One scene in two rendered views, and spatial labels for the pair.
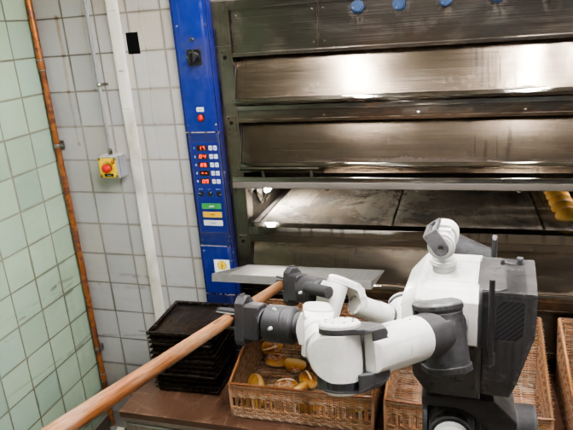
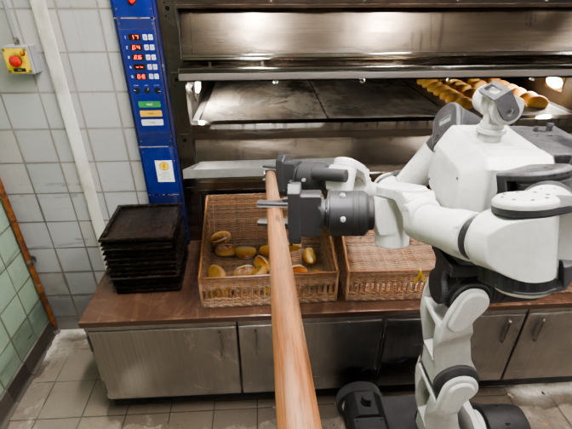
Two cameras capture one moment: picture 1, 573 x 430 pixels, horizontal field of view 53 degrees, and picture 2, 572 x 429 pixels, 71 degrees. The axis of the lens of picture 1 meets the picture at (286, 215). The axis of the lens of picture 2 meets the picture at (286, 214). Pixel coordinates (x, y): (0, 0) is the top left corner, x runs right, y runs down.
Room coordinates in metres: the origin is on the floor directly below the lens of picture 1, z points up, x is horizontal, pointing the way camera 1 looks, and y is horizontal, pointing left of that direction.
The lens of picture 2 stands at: (0.61, 0.38, 1.72)
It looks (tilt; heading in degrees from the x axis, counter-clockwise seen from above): 30 degrees down; 339
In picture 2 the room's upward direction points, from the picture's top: straight up
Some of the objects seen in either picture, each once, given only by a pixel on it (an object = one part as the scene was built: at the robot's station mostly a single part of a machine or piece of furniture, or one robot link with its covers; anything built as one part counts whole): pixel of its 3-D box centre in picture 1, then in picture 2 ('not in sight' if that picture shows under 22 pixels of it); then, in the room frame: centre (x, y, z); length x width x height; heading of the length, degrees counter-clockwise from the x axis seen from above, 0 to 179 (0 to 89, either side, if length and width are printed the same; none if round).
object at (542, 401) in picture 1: (465, 373); (399, 240); (1.84, -0.62, 0.72); 0.56 x 0.49 x 0.28; 72
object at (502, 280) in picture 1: (468, 321); (500, 191); (1.26, -0.43, 1.27); 0.34 x 0.30 x 0.36; 159
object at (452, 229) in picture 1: (443, 242); (494, 108); (1.29, -0.37, 1.47); 0.10 x 0.07 x 0.09; 159
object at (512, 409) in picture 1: (477, 411); (485, 275); (1.25, -0.46, 1.01); 0.28 x 0.13 x 0.18; 73
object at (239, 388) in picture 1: (311, 357); (266, 244); (2.01, -0.06, 0.72); 0.56 x 0.49 x 0.28; 74
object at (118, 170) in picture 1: (112, 165); (21, 59); (2.50, 0.75, 1.46); 0.10 x 0.07 x 0.10; 73
